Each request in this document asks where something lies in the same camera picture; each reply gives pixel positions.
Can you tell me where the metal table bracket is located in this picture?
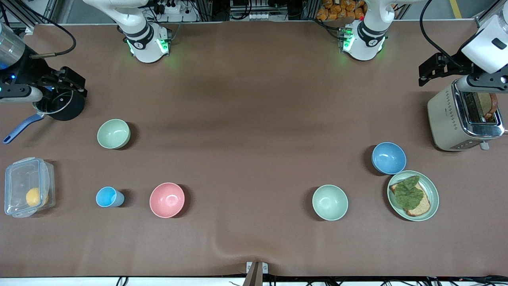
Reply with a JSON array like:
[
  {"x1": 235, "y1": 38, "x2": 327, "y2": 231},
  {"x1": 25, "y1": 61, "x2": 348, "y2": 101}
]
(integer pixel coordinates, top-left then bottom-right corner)
[{"x1": 246, "y1": 261, "x2": 268, "y2": 286}]

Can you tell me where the clear plastic container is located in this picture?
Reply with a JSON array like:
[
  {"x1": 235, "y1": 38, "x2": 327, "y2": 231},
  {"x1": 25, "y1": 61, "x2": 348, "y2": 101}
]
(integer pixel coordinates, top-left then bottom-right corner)
[{"x1": 4, "y1": 157, "x2": 56, "y2": 218}]

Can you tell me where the white power strip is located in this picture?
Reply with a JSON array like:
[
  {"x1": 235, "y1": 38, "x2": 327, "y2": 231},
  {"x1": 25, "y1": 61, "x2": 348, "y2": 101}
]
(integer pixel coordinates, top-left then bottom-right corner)
[{"x1": 153, "y1": 0, "x2": 199, "y2": 23}]

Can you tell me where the light green plate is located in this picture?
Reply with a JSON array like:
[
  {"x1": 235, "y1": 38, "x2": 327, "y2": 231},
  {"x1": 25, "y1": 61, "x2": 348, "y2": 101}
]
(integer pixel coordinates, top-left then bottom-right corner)
[{"x1": 387, "y1": 170, "x2": 440, "y2": 222}]

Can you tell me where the green lettuce leaf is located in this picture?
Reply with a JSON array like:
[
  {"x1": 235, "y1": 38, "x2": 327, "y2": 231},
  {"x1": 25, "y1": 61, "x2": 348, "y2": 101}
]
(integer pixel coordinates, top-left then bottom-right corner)
[{"x1": 394, "y1": 176, "x2": 425, "y2": 210}]

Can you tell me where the cream toaster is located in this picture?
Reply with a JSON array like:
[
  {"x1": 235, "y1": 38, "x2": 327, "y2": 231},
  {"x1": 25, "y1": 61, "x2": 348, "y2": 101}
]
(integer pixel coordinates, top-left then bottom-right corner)
[{"x1": 427, "y1": 77, "x2": 506, "y2": 152}]

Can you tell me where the pink bowl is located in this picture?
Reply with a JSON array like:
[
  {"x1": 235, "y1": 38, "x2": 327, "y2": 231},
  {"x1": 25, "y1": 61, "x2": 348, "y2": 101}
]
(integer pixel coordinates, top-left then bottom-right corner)
[{"x1": 149, "y1": 182, "x2": 185, "y2": 218}]

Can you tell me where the blue cup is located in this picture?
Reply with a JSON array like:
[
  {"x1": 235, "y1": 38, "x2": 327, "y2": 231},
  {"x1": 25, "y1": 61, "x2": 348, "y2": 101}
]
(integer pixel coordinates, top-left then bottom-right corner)
[{"x1": 96, "y1": 186, "x2": 125, "y2": 208}]

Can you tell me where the yellow lemon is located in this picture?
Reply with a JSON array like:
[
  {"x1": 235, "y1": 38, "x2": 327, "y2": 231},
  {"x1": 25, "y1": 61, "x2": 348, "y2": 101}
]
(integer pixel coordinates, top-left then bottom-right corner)
[{"x1": 26, "y1": 187, "x2": 49, "y2": 207}]

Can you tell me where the light green bowl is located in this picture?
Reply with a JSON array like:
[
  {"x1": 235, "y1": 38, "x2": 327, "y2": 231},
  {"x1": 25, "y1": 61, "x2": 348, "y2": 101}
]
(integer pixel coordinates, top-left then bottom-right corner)
[
  {"x1": 312, "y1": 184, "x2": 349, "y2": 221},
  {"x1": 97, "y1": 119, "x2": 131, "y2": 150}
]

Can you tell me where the bread slice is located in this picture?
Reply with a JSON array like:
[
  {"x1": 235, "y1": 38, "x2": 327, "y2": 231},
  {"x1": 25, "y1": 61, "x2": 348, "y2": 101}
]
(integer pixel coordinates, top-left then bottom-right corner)
[{"x1": 389, "y1": 181, "x2": 431, "y2": 217}]

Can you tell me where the blue bowl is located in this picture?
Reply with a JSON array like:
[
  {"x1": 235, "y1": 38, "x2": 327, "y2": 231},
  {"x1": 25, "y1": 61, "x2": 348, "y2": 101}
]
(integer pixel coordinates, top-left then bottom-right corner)
[{"x1": 371, "y1": 142, "x2": 407, "y2": 175}]

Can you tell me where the white electronics box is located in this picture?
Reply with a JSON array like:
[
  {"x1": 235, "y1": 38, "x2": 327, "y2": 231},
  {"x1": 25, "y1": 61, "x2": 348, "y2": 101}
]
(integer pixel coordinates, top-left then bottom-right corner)
[{"x1": 229, "y1": 0, "x2": 288, "y2": 21}]

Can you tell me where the toast slice in toaster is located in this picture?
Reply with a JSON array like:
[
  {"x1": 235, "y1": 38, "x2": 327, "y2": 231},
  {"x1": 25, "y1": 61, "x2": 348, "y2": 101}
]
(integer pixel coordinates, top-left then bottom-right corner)
[{"x1": 476, "y1": 92, "x2": 498, "y2": 120}]

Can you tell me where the black pan blue handle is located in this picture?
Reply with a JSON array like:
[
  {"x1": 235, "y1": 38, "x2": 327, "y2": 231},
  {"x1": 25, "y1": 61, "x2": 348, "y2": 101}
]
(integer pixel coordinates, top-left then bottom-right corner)
[{"x1": 3, "y1": 89, "x2": 86, "y2": 144}]

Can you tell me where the bag of orange snacks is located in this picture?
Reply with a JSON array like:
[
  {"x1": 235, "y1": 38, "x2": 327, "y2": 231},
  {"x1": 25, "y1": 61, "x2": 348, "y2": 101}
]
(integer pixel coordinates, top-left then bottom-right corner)
[{"x1": 317, "y1": 0, "x2": 368, "y2": 21}]

